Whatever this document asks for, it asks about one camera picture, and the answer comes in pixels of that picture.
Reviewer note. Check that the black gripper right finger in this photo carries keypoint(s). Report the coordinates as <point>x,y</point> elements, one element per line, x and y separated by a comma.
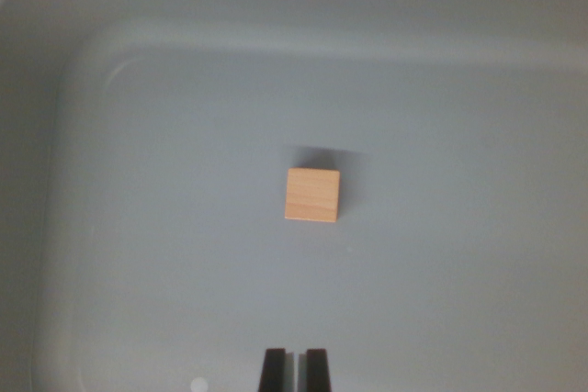
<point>317,371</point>

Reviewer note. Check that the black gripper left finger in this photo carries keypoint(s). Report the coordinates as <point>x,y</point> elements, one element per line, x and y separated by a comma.
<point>274,371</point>

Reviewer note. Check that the light wooden cube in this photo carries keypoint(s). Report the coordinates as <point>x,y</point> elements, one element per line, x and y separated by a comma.
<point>312,194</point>

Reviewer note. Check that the grey plastic bin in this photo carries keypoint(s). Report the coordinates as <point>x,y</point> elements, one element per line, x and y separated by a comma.
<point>138,181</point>

